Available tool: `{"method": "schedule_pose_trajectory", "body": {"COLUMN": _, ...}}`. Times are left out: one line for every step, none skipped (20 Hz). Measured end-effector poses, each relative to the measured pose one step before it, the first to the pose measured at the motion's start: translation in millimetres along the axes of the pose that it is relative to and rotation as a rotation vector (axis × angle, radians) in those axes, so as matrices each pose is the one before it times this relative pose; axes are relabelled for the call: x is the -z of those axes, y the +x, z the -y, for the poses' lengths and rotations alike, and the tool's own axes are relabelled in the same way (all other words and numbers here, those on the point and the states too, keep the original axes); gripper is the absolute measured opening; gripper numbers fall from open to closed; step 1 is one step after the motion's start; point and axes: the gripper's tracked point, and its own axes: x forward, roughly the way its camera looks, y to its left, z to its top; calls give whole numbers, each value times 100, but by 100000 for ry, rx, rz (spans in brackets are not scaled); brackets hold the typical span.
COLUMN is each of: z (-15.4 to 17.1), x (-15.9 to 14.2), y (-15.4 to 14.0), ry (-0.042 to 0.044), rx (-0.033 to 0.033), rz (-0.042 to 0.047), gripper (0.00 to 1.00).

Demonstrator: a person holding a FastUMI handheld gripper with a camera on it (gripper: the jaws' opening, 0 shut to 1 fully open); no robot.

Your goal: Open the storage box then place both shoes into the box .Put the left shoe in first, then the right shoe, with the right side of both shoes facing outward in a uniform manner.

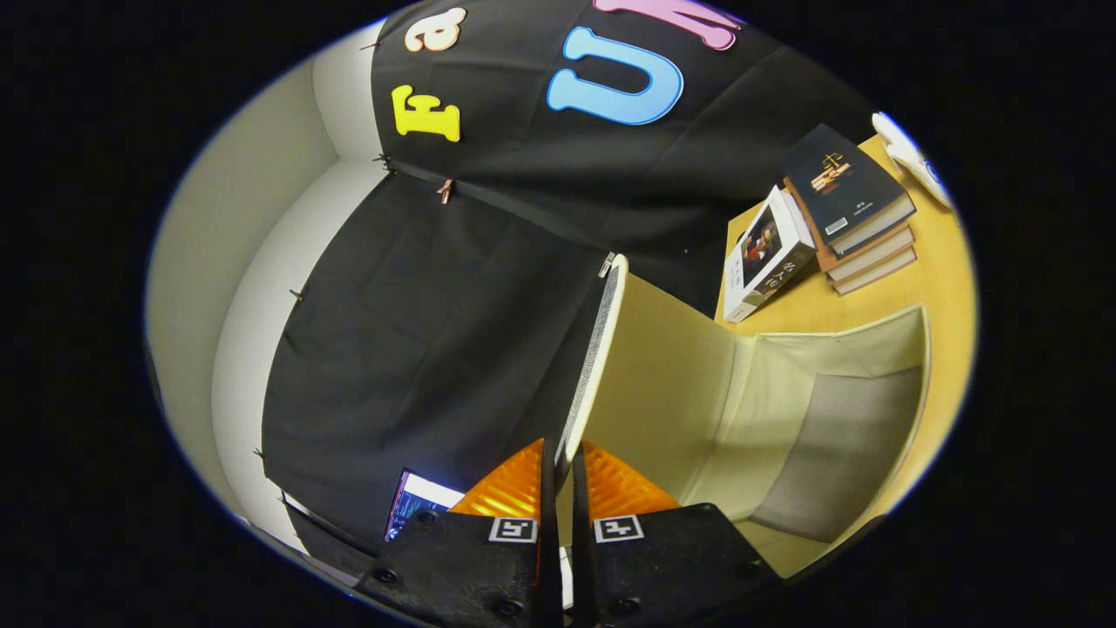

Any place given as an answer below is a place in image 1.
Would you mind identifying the white portrait cover book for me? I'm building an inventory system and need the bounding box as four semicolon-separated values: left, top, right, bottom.
722;185;816;324

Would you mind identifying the brown cover book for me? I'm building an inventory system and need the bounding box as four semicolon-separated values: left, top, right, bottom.
785;179;916;282

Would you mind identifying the dark blue cover book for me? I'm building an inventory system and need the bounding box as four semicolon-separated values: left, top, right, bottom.
782;124;916;256

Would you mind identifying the white plush toy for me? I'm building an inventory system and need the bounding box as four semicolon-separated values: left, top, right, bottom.
872;112;953;210

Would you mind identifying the thin brown book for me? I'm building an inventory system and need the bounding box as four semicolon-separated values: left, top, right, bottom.
833;247;918;296

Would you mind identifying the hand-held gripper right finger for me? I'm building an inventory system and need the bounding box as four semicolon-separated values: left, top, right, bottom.
571;440;781;628

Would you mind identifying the glowing computer screen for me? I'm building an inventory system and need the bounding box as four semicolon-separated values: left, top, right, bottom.
384;469;465;543

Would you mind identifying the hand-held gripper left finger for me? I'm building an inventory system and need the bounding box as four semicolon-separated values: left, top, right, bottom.
353;439;563;628

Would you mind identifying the cream fabric storage box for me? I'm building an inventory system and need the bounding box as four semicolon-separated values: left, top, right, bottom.
555;253;932;578

